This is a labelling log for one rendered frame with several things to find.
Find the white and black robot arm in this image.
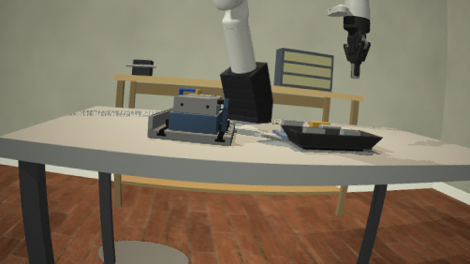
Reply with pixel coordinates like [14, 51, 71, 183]
[213, 0, 370, 73]

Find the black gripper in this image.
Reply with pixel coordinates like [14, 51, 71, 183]
[344, 16, 371, 79]

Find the yellow block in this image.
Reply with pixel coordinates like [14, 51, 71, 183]
[309, 121, 330, 127]

